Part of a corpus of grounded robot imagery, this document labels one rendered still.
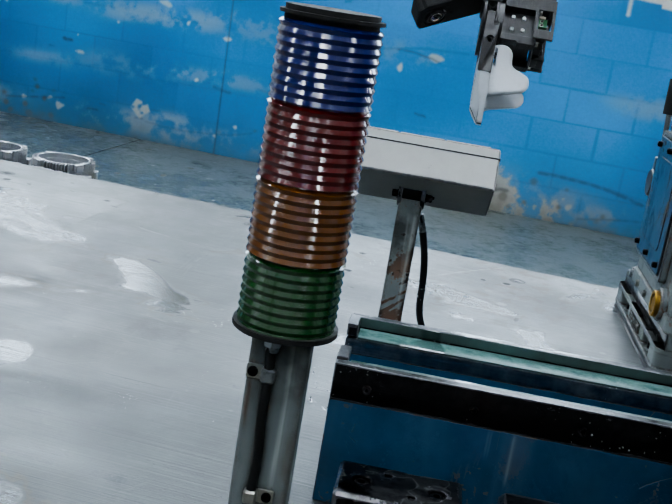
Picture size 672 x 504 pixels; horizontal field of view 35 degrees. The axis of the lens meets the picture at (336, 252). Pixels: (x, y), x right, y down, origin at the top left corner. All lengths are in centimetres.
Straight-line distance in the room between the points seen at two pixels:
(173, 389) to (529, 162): 543
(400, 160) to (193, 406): 33
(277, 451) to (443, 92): 584
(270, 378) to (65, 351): 58
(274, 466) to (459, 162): 55
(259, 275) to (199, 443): 42
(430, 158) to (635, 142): 533
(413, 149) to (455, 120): 532
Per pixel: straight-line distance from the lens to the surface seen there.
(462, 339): 101
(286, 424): 65
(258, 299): 61
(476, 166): 113
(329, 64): 57
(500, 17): 123
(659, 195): 155
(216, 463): 97
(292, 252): 59
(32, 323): 126
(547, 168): 645
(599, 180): 646
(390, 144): 113
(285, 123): 58
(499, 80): 120
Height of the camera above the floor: 124
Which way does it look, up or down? 15 degrees down
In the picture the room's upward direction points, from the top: 9 degrees clockwise
